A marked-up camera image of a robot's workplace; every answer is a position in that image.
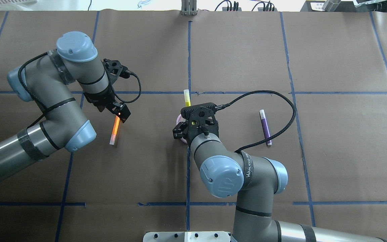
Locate yellow highlighter pen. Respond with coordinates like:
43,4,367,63
184,89,191,107

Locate black cables on table edge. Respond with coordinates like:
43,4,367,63
214,0,276,12

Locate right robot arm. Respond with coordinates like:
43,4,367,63
173,120,387,242

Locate right black camera cable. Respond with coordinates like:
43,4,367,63
215,89,297,153

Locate pink mesh pen holder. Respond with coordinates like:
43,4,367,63
173,114,188,145

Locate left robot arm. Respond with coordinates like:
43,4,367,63
0,32,138,182

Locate left black camera cable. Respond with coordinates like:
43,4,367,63
108,66,142,105

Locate orange highlighter pen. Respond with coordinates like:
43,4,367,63
109,116,120,145

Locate aluminium frame post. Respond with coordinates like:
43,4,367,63
180,0,198,16

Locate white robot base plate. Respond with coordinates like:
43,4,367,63
143,231,232,242

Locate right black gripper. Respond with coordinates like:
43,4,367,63
172,122,219,140

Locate black camera cable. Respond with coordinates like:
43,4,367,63
108,66,142,105
215,89,297,153

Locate purple highlighter pen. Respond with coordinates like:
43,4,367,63
259,109,271,139

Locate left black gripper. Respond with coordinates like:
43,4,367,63
88,88,131,123

